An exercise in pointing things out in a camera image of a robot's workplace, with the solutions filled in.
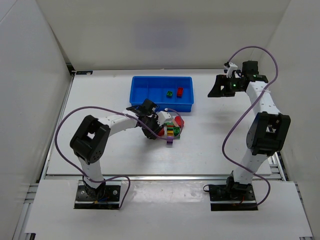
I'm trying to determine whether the red oval lego brick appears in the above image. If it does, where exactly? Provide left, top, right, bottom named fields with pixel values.
left=174, top=116, right=185, bottom=128

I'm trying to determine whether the small green lego brick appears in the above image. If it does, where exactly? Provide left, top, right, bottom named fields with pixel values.
left=166, top=91, right=174, bottom=99

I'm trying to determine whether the red toothed lego brick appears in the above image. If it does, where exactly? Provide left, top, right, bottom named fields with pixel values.
left=157, top=128, right=166, bottom=137

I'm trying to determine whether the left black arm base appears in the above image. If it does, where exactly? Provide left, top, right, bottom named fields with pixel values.
left=73, top=181, right=121, bottom=210

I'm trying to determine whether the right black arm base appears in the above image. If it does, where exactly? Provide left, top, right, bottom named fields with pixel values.
left=202, top=184, right=258, bottom=212

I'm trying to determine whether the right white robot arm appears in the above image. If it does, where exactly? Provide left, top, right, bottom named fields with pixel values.
left=207, top=60, right=291, bottom=195

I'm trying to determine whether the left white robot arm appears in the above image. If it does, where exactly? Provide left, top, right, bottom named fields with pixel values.
left=70, top=99, right=171, bottom=200

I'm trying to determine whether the stacked multicolour lego column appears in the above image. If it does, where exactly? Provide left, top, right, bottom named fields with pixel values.
left=166, top=122, right=174, bottom=146

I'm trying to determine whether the blue divided plastic bin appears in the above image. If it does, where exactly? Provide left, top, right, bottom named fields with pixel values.
left=129, top=76, right=194, bottom=113

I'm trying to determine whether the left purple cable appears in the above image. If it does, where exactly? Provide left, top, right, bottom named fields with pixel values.
left=54, top=106, right=177, bottom=210

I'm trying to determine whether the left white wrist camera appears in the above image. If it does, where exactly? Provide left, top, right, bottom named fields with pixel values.
left=157, top=111, right=172, bottom=125

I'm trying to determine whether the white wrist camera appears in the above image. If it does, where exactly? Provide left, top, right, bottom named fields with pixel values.
left=157, top=111, right=172, bottom=125
left=223, top=61, right=238, bottom=78

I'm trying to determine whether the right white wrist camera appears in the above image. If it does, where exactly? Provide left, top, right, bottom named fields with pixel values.
left=223, top=61, right=238, bottom=78

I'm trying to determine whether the aluminium front rail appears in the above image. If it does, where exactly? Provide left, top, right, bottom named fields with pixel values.
left=94, top=173, right=288, bottom=181

